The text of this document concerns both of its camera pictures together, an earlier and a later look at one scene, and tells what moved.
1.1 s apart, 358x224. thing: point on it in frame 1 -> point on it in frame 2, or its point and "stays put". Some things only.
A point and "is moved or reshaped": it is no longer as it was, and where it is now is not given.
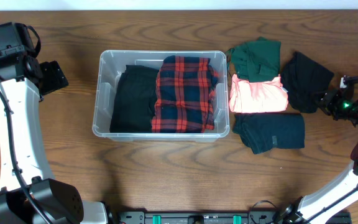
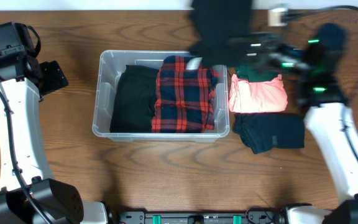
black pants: x=133 y=100 stays put
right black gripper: x=325 y=100 -> x=255 y=58
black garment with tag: x=304 y=78 is moved or reshaped
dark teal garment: x=262 y=132 stays put
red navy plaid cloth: x=184 y=96 stays put
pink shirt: x=258 y=97 stays put
